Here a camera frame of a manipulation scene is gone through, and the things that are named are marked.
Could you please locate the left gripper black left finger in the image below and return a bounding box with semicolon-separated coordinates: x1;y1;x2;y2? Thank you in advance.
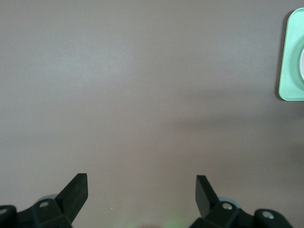
16;173;89;228

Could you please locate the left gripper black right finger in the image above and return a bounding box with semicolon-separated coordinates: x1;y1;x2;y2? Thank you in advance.
191;175;256;228

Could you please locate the round beige plate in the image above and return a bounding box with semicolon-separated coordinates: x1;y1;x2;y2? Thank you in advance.
298;46;304;81

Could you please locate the brown table mat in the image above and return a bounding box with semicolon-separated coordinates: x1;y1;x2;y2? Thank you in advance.
0;0;304;228

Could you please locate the light green rectangular tray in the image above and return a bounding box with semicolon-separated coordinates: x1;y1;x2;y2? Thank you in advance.
277;7;304;102

